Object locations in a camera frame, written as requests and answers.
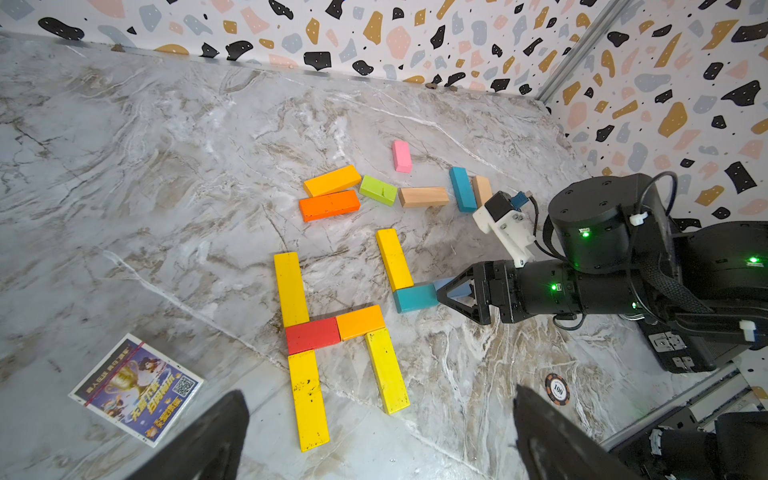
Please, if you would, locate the poker chip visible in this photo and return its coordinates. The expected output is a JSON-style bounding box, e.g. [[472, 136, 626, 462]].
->
[[545, 373, 570, 406]]

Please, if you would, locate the long yellow block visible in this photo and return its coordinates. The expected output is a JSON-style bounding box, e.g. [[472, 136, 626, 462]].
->
[[274, 252, 309, 328], [288, 350, 330, 452]]

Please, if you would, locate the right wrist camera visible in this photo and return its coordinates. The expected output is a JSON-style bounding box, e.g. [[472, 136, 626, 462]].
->
[[472, 191, 535, 268]]

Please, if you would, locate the red block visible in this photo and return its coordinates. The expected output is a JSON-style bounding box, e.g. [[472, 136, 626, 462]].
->
[[285, 317, 341, 355]]

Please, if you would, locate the green block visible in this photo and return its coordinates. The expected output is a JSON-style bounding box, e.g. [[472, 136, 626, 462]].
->
[[359, 175, 398, 206]]

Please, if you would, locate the colourful card box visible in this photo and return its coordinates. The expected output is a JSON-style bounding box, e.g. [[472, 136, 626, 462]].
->
[[69, 334, 204, 448]]

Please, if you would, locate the small amber block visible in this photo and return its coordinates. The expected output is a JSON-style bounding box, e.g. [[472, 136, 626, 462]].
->
[[336, 305, 386, 341]]

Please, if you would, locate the light blue block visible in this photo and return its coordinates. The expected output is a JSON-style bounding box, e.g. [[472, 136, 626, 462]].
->
[[433, 278, 473, 299]]

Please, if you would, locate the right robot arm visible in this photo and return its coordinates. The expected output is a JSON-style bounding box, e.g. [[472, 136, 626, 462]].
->
[[437, 174, 767, 479]]

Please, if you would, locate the tan wooden block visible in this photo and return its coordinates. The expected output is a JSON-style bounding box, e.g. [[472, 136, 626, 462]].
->
[[399, 187, 450, 208]]

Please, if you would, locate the pink block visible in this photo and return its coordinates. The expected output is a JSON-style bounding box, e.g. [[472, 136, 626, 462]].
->
[[392, 140, 412, 173]]

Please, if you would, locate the black case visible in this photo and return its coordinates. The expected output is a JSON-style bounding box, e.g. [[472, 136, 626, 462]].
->
[[637, 320, 747, 374]]

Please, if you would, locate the aluminium rail frame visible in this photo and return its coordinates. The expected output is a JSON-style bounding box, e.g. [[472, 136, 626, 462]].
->
[[603, 366, 767, 479]]

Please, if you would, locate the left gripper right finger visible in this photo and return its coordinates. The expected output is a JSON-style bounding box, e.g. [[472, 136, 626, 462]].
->
[[513, 385, 638, 480]]

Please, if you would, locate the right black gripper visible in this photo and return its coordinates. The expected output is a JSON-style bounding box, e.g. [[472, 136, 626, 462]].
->
[[437, 260, 640, 325]]

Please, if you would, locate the teal short block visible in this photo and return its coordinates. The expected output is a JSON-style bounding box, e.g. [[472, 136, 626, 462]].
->
[[394, 284, 439, 313]]

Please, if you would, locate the lime yellow block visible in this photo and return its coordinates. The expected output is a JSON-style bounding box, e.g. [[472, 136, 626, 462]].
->
[[365, 328, 410, 415]]

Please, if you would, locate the beige wooden block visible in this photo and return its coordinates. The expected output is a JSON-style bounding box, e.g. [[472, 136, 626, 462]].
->
[[471, 176, 493, 207]]

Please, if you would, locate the teal long block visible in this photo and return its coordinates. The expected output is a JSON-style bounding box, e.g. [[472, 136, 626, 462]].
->
[[449, 167, 478, 213]]

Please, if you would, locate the amber orange block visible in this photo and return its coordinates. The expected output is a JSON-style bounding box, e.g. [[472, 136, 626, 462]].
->
[[304, 165, 362, 197]]

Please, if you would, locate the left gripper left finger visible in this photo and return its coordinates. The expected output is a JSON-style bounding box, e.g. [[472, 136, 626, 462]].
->
[[129, 390, 249, 479]]

